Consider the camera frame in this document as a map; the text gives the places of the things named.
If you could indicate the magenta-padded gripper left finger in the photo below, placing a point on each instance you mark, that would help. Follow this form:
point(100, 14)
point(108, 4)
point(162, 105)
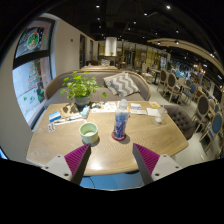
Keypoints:
point(77, 156)

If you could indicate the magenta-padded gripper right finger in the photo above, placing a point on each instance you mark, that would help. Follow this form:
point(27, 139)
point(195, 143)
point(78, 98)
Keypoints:
point(147, 157)

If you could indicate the clear bottle with blue label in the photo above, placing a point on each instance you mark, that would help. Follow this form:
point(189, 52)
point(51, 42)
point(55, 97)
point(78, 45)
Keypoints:
point(120, 123)

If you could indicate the pale green mug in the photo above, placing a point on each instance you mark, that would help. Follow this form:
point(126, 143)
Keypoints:
point(89, 135)

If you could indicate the flat round red coaster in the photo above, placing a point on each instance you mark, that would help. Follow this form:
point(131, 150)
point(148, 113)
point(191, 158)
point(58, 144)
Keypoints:
point(114, 138)

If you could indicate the pill blister pack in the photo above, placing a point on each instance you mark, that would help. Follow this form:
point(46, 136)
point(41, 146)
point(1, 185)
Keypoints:
point(51, 127)

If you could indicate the clear plastic cup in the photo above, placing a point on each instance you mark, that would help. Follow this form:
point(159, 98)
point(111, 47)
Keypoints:
point(160, 116)

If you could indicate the small light blue carton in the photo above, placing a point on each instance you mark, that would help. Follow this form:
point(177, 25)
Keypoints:
point(85, 112)

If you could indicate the white paper napkin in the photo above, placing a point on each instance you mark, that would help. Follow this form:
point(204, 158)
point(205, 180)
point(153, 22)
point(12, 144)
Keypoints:
point(152, 112)

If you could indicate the small blue white box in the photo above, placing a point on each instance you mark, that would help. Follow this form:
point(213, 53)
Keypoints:
point(55, 116)

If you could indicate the grey tufted chair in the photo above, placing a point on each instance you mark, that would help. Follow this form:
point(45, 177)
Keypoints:
point(181, 121)

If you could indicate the white blue leaflets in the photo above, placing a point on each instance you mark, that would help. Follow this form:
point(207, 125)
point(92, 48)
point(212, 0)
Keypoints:
point(137, 108)

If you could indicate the yellow booklet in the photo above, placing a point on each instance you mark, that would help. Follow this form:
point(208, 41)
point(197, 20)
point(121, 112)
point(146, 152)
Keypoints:
point(154, 105)

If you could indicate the printed white paper sheets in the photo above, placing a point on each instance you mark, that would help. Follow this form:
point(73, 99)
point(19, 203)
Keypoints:
point(105, 107)

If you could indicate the green potted plant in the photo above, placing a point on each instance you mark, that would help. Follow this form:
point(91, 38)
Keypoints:
point(81, 86)

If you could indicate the group of dining chairs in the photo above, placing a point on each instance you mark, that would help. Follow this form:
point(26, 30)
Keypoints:
point(203, 106)

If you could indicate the grey white chevron cushion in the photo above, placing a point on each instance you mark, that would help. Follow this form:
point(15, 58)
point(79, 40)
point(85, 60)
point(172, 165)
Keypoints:
point(121, 84)

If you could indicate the grey curved sofa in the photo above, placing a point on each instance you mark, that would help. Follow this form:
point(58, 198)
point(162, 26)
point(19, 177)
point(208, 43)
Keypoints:
point(100, 78)

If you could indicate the window with festive stickers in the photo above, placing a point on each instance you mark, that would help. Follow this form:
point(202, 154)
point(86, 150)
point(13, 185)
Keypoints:
point(33, 76)

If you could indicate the white cylindrical pendant lamp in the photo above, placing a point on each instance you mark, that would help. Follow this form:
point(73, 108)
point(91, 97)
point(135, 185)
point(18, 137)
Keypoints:
point(111, 46)

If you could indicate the group of ceiling lights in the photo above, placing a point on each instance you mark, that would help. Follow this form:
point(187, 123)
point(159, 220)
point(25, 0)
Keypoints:
point(168, 7)

